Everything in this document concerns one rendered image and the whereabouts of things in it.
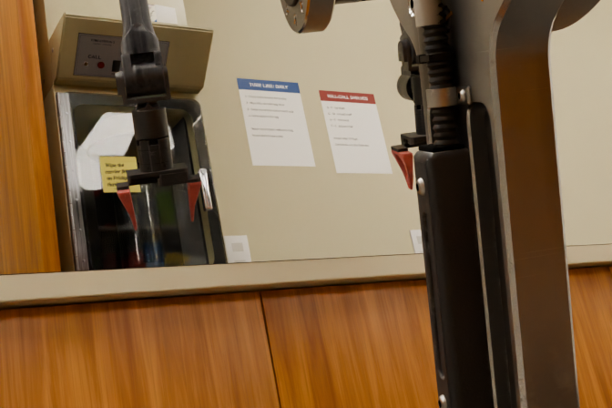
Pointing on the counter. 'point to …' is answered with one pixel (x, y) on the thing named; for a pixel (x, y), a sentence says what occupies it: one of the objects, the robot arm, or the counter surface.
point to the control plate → (87, 47)
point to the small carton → (163, 15)
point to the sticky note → (117, 172)
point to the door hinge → (66, 176)
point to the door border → (73, 183)
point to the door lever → (205, 190)
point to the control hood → (191, 66)
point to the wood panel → (23, 131)
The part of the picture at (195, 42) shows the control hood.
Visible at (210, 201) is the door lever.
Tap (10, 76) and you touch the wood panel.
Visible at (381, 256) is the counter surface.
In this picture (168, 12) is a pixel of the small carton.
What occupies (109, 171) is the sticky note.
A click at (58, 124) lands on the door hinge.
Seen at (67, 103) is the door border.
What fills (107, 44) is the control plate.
